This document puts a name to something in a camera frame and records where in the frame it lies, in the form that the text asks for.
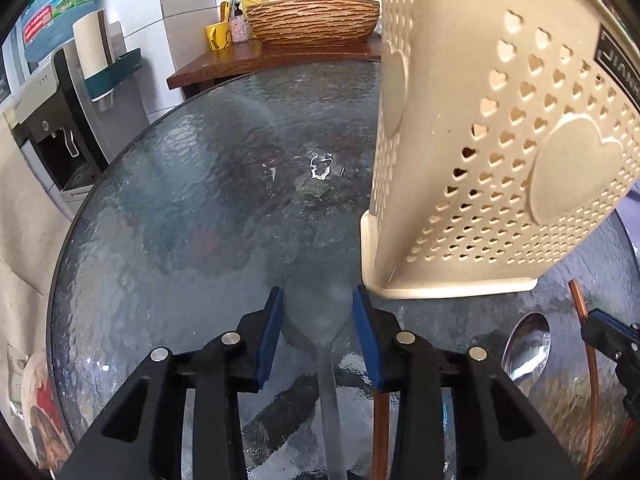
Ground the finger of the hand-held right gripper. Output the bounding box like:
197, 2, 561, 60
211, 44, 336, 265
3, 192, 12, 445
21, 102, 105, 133
583, 308, 640, 360
615, 356, 640, 431

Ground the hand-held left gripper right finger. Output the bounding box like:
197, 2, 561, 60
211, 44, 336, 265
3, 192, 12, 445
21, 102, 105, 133
351, 284, 577, 480

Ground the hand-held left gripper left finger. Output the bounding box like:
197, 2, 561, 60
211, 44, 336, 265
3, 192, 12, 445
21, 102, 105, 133
57, 286, 285, 480

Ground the reddish brown chopstick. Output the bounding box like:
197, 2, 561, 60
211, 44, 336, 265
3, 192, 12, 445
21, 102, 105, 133
372, 389, 392, 480
567, 279, 599, 479

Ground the grey translucent spoon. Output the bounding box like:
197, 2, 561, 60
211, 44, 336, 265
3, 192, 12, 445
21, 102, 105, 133
281, 274, 352, 480

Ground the beige perforated utensil holder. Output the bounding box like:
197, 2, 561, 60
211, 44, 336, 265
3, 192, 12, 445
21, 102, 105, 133
359, 0, 640, 302

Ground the shiny metal spoon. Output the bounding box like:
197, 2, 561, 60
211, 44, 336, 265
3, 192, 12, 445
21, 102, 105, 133
500, 312, 551, 399

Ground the printed cloth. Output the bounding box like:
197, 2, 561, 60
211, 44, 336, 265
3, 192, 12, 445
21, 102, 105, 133
7, 344, 72, 472

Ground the white cloth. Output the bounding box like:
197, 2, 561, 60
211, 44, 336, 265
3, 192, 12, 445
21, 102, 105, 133
0, 120, 82, 411

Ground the brown wooden counter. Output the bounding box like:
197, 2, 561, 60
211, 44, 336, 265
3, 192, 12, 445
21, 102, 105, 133
166, 39, 384, 90

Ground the yellow cup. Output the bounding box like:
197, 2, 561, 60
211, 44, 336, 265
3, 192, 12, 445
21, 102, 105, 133
205, 2, 232, 52

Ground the pink spotted pump bottle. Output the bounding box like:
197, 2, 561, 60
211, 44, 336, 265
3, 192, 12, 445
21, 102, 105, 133
229, 2, 253, 44

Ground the grey water dispenser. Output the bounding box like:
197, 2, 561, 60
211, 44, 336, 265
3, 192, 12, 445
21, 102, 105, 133
2, 44, 112, 207

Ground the woven pattern wash basin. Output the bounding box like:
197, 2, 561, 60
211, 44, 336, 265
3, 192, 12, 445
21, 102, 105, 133
244, 0, 381, 46

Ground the beige paper roll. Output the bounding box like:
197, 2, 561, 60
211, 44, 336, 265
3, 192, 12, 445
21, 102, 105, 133
72, 9, 109, 82

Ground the blue water bottle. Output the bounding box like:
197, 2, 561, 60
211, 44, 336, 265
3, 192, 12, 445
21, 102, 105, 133
20, 0, 99, 64

